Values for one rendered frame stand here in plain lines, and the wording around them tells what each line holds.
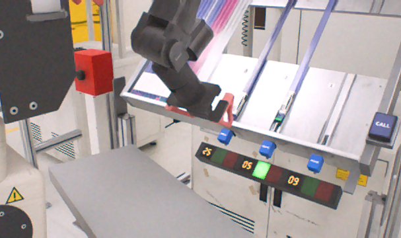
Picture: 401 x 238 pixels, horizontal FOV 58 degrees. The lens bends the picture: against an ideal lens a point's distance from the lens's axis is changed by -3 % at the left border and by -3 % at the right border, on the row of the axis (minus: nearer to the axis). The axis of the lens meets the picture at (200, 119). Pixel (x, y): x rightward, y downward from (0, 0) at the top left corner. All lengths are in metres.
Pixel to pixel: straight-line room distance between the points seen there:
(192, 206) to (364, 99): 0.42
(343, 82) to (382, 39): 1.86
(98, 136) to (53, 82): 1.06
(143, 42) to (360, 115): 0.46
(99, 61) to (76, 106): 0.57
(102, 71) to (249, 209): 0.74
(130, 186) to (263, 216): 0.62
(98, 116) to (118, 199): 0.74
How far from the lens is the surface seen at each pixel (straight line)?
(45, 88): 0.49
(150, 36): 0.59
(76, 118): 1.98
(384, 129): 0.75
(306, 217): 1.27
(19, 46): 0.47
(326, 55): 2.84
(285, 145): 0.82
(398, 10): 0.98
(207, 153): 0.88
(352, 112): 0.82
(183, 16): 0.59
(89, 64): 1.43
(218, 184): 1.40
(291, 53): 2.94
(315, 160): 0.77
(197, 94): 0.70
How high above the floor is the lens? 1.05
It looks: 21 degrees down
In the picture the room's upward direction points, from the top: straight up
